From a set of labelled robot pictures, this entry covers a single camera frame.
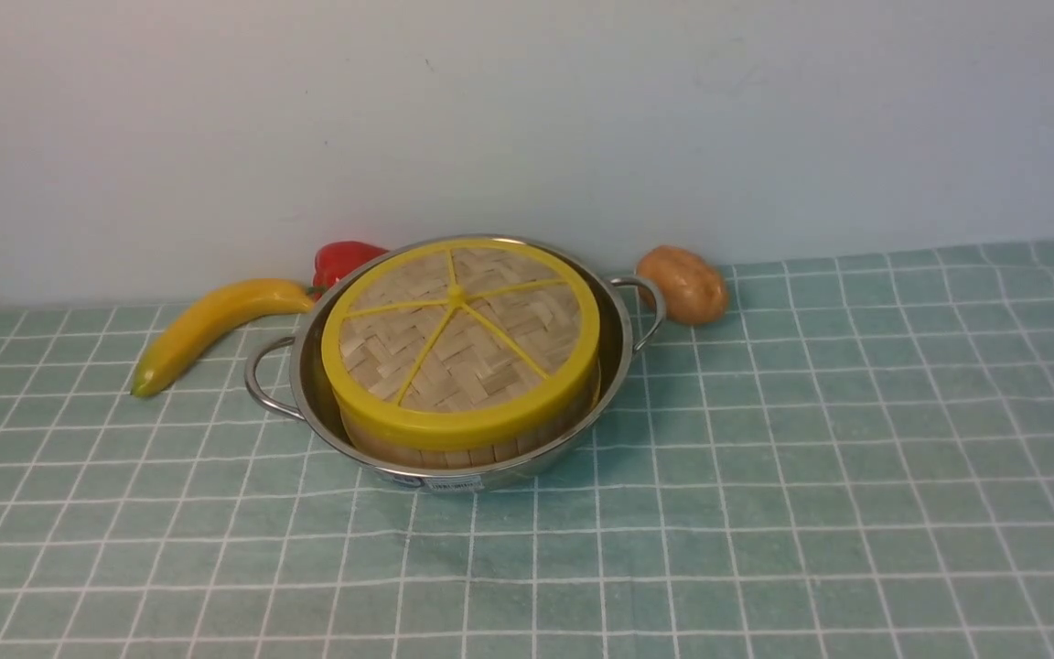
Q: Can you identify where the yellow woven bamboo steamer lid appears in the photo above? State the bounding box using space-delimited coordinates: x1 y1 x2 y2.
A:
321 238 601 450

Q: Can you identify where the yellow rimmed bamboo steamer basket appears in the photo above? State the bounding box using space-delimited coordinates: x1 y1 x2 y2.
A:
341 367 601 469

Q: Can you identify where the stainless steel pot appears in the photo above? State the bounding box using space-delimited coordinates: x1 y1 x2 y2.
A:
243 234 666 492

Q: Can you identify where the brown toy potato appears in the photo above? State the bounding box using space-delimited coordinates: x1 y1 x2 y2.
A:
633 245 729 327

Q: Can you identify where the red toy bell pepper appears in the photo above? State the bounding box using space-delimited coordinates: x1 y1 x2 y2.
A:
310 241 388 299

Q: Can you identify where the yellow toy banana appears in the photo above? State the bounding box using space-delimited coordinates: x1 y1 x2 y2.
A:
129 278 315 399

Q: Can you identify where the green checkered tablecloth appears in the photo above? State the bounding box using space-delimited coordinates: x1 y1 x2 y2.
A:
0 241 1054 658

